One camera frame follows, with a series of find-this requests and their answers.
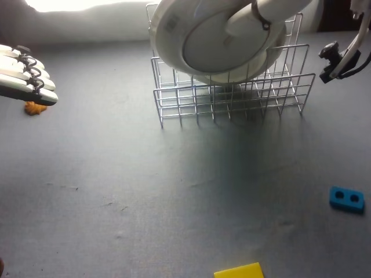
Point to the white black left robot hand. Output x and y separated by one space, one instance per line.
14 72

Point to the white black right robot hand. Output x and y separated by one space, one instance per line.
278 11

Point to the white plate with barcode label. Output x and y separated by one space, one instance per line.
283 37

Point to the white plate with grey smudge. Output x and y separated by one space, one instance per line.
208 49

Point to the orange swirl cookie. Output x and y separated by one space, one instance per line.
34 109

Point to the dark brown furniture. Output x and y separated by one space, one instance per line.
333 17

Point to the blue block with two holes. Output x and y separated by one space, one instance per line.
346 206

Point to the yellow flat block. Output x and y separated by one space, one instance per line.
240 267

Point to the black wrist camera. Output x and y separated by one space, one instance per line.
329 53

